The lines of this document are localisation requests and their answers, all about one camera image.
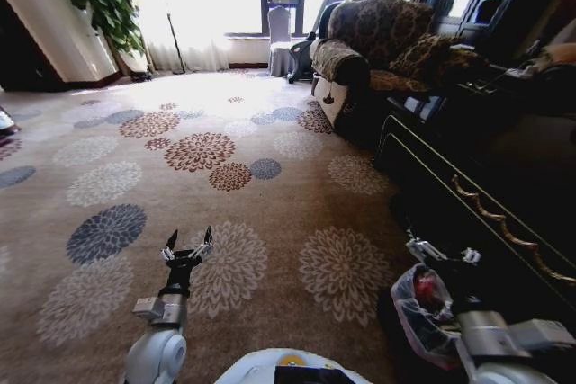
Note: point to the dark cabinet with gold trim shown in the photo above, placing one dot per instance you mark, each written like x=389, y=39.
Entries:
x=472, y=168

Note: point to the translucent plastic bin bag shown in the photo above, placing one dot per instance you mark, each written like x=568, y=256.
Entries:
x=420, y=298

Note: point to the grey exercise machine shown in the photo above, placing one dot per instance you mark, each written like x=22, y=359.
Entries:
x=310, y=42

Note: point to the white robot front shell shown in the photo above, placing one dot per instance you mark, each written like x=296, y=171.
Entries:
x=292, y=368

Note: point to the white and red object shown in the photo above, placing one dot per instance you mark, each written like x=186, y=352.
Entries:
x=6, y=123

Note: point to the wheeled plant stand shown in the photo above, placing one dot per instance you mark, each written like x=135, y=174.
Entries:
x=141, y=75

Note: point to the black trash bin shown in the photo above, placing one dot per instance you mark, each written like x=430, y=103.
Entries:
x=396, y=339

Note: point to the brown patterned armchair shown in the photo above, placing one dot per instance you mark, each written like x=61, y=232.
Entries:
x=360, y=51

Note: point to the white covered chair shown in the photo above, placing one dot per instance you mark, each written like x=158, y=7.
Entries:
x=280, y=38

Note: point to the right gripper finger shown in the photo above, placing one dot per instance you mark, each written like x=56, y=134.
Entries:
x=471, y=255
x=425, y=248

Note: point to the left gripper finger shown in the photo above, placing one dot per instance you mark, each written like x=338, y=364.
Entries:
x=168, y=249
x=204, y=247

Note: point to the white sheer curtain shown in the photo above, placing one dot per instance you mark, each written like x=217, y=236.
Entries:
x=189, y=20

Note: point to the brown patterned cushion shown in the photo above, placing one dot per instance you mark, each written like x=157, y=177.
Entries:
x=432, y=58

